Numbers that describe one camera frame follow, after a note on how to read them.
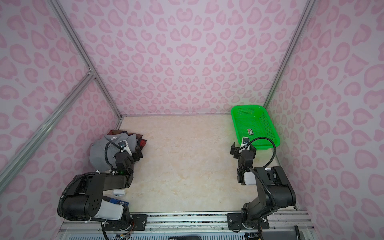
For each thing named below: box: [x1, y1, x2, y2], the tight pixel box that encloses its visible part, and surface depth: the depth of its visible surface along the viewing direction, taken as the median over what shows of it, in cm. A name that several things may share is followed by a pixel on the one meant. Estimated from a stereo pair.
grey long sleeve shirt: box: [90, 133, 137, 173], surface depth 91 cm
